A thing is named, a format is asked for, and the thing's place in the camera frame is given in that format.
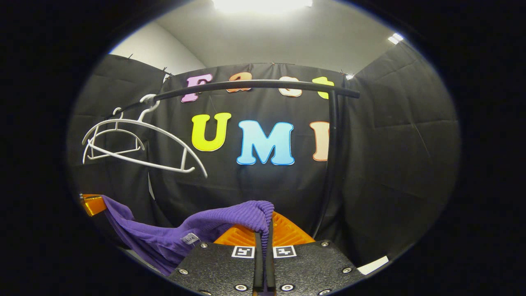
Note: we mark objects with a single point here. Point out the purple ribbed shirt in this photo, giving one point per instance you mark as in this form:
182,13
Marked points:
164,238

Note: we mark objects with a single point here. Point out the black backdrop cloth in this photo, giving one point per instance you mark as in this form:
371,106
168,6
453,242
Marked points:
390,144

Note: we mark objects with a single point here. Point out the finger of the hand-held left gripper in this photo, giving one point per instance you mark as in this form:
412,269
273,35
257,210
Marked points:
93,204

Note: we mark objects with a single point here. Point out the white plastic hanger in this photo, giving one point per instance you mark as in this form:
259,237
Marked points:
127,121
117,130

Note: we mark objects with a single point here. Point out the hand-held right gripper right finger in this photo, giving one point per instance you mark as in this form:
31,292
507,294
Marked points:
269,267

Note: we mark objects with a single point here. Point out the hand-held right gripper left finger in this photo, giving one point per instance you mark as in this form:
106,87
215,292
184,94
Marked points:
259,267

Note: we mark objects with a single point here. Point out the black clothes rack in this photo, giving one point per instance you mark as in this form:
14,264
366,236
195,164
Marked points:
333,135

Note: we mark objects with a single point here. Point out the large ceiling light panel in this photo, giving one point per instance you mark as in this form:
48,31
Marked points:
262,5

